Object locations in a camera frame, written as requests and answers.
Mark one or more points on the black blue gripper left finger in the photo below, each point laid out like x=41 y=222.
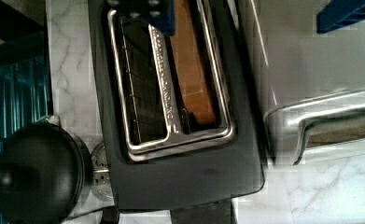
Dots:
x=158 y=13

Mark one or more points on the black blue gripper right finger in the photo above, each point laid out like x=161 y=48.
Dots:
x=338 y=14

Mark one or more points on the brown toast slice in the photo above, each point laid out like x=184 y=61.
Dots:
x=189 y=66

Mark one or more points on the black chrome toaster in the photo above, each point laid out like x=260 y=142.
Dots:
x=160 y=157

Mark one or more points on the teal ribbed panel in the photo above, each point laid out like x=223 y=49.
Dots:
x=25 y=91

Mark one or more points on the silver perforated shaker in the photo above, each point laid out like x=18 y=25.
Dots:
x=101 y=186

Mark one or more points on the black round kettle lid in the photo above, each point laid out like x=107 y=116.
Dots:
x=45 y=173

